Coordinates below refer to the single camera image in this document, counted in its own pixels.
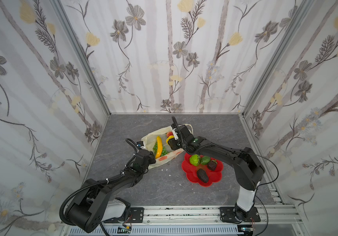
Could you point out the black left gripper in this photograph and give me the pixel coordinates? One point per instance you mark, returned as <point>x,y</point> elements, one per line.
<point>147,153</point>

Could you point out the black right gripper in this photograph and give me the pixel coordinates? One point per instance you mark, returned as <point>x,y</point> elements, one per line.
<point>175,141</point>

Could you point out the cream printed plastic bag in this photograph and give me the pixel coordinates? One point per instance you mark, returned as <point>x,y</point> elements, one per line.
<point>149,141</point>

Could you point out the green toy lime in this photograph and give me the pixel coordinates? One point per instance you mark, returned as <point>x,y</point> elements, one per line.
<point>195,160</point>

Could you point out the yellow toy banana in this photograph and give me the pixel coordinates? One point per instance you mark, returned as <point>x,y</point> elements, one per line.
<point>159,147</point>

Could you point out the small green toy fruit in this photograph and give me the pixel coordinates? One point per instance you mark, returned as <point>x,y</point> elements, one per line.
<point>205,160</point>

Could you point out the dark maroon toy fruit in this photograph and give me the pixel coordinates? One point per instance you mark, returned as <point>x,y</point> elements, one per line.
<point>212,165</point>

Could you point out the dark brown toy avocado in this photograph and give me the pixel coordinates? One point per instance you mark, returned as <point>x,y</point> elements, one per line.
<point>202,176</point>

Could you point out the red flower-shaped plate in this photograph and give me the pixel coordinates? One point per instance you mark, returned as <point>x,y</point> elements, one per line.
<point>190,170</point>

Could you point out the yellow toy lemon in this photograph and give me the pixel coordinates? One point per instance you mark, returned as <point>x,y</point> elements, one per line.
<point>169,138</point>

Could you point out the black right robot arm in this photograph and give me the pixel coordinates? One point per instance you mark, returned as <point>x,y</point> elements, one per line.
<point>248,169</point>

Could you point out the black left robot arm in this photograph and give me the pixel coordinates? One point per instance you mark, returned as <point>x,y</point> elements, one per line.
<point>86,206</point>

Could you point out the red toy fruit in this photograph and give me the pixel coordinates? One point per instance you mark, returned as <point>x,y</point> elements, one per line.
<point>169,134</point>

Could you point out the green toy grape bunch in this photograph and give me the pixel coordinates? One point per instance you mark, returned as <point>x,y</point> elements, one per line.
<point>163,152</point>

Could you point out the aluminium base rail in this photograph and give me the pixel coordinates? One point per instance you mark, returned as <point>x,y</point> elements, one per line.
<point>266,220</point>

